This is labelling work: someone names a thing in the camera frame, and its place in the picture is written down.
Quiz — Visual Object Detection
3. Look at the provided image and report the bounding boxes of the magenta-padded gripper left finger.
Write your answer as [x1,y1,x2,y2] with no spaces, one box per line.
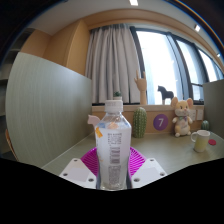
[59,147,99,190]

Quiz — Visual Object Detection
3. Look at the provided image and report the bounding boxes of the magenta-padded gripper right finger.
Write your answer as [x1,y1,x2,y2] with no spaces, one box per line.
[127,146,168,189]

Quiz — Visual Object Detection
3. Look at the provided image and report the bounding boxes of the clear plastic water bottle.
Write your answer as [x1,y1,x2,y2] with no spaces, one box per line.
[95,99,133,192]

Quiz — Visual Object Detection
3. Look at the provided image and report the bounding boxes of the tall green ceramic cactus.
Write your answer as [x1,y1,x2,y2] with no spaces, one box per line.
[132,106,148,139]

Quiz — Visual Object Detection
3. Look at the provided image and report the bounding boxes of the white and yellow mug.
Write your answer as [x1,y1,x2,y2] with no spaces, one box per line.
[190,129,211,153]

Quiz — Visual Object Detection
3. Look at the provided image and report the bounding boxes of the beige mouse plush toy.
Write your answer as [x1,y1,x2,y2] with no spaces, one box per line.
[170,97,195,138]

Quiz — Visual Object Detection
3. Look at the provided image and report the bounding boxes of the grey-green desk partition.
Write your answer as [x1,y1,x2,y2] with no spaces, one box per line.
[4,52,93,168]
[202,78,224,141]

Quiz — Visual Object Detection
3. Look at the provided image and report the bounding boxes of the small round green cactus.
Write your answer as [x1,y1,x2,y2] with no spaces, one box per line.
[200,119,211,132]

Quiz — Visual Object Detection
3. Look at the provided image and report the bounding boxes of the black horse figurine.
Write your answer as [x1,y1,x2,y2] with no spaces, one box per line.
[157,85,175,106]

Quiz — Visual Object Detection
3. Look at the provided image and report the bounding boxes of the small plant in white pot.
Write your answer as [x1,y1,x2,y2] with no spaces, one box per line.
[112,90,123,102]

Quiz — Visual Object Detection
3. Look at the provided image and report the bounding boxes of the wooden hand model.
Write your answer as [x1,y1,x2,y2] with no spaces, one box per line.
[134,70,148,106]

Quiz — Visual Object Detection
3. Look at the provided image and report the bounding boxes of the grey pleated curtain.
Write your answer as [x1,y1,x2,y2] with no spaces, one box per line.
[85,23,142,105]

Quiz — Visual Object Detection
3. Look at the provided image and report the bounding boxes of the ceiling lights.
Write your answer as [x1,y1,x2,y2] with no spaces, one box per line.
[129,0,222,58]

